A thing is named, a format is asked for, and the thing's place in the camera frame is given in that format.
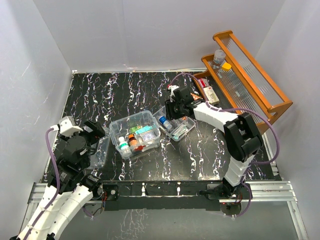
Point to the clear box lid with handle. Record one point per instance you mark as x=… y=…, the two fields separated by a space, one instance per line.
x=98 y=159

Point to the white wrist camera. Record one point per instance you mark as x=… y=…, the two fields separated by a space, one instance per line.
x=171 y=89
x=67 y=127

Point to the clear jar on shelf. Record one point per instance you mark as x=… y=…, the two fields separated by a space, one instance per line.
x=219 y=57

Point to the white blue gauze packet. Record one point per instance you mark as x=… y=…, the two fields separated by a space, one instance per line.
x=148 y=136

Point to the orange brown medicine bottle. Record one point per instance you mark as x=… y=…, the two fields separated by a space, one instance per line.
x=132 y=141

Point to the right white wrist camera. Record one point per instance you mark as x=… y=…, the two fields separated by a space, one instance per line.
x=171 y=89

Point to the beige medicine box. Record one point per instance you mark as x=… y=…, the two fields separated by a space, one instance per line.
x=211 y=95

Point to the white green capped bottle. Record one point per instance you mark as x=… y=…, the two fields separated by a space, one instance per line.
x=123 y=146

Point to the red white medicine box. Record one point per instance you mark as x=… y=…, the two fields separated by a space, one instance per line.
x=203 y=82

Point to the orange wooden shelf rack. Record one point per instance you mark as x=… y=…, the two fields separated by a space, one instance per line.
x=246 y=84

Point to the yellow capped bottle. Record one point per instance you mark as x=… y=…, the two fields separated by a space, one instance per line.
x=226 y=66

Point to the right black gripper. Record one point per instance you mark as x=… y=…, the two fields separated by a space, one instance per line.
x=170 y=114

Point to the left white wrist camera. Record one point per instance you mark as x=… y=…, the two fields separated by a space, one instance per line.
x=67 y=127

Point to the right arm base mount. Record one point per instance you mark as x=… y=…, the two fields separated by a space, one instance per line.
x=221 y=191

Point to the green wind oil box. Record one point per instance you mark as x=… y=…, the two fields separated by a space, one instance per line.
x=134 y=129

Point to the clear compartment organizer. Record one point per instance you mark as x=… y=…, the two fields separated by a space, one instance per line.
x=175 y=129

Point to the blue white spray bottle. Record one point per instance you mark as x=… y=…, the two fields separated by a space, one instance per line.
x=163 y=120

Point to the clear first aid box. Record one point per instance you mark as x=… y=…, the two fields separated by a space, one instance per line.
x=121 y=128

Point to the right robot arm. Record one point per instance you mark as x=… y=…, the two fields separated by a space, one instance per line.
x=242 y=137

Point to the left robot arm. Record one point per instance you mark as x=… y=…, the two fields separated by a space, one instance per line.
x=68 y=187

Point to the orange plaster packet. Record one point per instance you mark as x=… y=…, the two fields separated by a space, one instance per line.
x=195 y=96

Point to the metal frame rail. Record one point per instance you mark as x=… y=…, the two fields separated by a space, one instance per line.
x=168 y=179

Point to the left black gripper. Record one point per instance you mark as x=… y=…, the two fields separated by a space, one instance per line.
x=98 y=131

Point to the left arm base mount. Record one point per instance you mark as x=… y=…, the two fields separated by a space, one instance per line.
x=101 y=191

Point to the teal bandage packet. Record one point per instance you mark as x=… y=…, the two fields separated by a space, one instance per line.
x=144 y=129

